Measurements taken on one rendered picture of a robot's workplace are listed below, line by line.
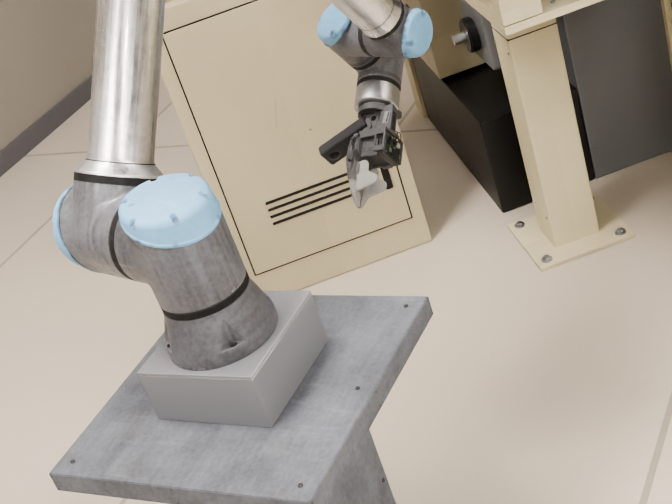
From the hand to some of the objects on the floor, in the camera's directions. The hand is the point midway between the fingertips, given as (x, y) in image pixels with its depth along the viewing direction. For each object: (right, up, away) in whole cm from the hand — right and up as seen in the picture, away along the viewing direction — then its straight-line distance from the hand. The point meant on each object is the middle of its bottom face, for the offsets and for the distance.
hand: (356, 202), depth 227 cm
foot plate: (+60, -4, +92) cm, 110 cm away
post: (+60, -4, +92) cm, 110 cm away
